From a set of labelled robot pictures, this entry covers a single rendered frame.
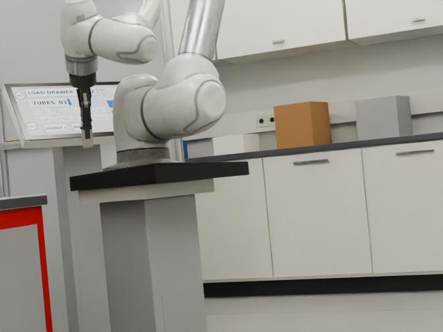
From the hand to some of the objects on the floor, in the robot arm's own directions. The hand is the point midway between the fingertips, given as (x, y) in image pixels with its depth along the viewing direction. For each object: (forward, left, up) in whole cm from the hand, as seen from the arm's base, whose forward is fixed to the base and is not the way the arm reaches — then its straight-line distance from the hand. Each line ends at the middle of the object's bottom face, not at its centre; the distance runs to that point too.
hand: (87, 135), depth 242 cm
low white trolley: (+14, +61, -94) cm, 113 cm away
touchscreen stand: (+61, -67, -88) cm, 126 cm away
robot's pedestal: (-12, -11, -92) cm, 93 cm away
